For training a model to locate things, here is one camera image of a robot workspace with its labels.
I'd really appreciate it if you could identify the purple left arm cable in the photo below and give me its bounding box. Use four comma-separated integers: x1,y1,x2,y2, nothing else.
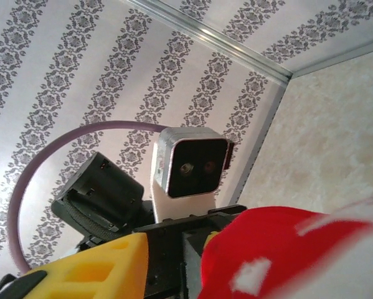
10,120,164,277

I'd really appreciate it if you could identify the aluminium corner post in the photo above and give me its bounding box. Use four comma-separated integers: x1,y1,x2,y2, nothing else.
131,0,295,85

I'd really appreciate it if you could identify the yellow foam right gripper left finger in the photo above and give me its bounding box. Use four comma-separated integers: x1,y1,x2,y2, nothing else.
0,232,150,299

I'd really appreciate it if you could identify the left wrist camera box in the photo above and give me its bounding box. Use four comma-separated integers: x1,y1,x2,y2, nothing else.
151,126,236,224

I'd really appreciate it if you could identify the aluminium back rail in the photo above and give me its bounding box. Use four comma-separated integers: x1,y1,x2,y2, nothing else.
260,39,373,80

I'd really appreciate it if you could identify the red t-shirt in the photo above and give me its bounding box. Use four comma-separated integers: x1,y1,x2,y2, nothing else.
198,192,373,299

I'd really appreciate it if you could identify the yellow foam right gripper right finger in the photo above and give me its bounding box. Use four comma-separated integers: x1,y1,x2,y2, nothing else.
204,230,222,249

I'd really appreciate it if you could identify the aluminium side rail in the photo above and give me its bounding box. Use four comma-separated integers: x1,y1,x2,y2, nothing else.
228,79,288,205

